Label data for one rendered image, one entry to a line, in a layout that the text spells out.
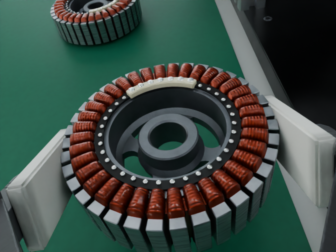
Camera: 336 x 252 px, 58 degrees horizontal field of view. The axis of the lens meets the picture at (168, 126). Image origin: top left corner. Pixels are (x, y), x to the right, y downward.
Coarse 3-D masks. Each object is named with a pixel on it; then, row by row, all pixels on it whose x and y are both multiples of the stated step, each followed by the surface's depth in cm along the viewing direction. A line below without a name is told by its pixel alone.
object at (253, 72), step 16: (224, 0) 41; (224, 16) 38; (240, 32) 36; (240, 48) 33; (240, 64) 32; (256, 64) 31; (256, 80) 30; (288, 176) 22; (304, 208) 21; (320, 208) 20; (304, 224) 20; (320, 224) 20; (320, 240) 19
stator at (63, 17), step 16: (64, 0) 39; (80, 0) 40; (96, 0) 40; (112, 0) 41; (128, 0) 36; (64, 16) 35; (80, 16) 35; (96, 16) 35; (112, 16) 35; (128, 16) 36; (64, 32) 37; (80, 32) 35; (96, 32) 35; (112, 32) 36
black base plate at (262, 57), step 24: (288, 0) 35; (312, 0) 34; (264, 24) 32; (288, 24) 32; (312, 24) 31; (264, 48) 29; (288, 48) 29; (312, 48) 28; (264, 72) 30; (288, 72) 27; (312, 72) 26; (288, 96) 25; (312, 96) 24; (312, 120) 23
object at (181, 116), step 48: (96, 96) 18; (144, 96) 18; (192, 96) 18; (240, 96) 16; (96, 144) 15; (144, 144) 16; (192, 144) 16; (240, 144) 14; (96, 192) 13; (144, 192) 13; (192, 192) 12; (240, 192) 13; (144, 240) 13
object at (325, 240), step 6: (330, 198) 8; (330, 204) 8; (330, 210) 8; (330, 216) 7; (330, 222) 7; (324, 228) 7; (330, 228) 7; (324, 234) 7; (330, 234) 7; (324, 240) 7; (330, 240) 7; (324, 246) 7; (330, 246) 6
